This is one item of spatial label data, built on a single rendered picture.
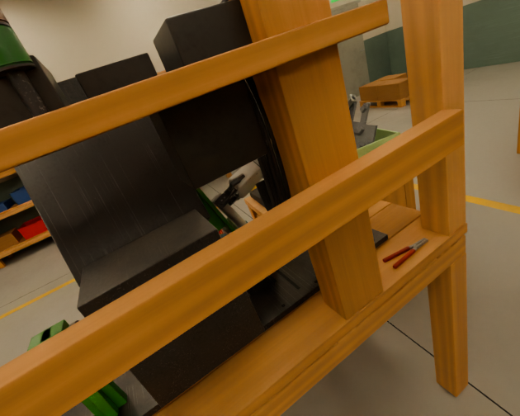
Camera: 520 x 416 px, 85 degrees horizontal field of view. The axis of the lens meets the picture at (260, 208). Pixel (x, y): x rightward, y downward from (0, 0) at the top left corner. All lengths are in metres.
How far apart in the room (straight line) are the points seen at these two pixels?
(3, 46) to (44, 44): 6.11
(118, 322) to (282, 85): 0.45
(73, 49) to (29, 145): 6.14
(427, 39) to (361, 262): 0.55
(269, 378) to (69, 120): 0.65
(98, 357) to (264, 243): 0.29
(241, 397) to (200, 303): 0.35
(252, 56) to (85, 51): 6.11
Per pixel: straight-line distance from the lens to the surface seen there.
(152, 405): 0.87
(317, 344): 0.79
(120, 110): 0.40
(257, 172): 0.86
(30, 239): 6.37
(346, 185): 0.56
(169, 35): 0.53
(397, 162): 0.67
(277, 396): 0.81
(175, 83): 0.41
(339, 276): 0.71
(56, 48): 6.56
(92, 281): 0.70
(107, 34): 6.56
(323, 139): 0.58
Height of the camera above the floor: 1.51
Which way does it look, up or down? 25 degrees down
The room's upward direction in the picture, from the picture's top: 21 degrees counter-clockwise
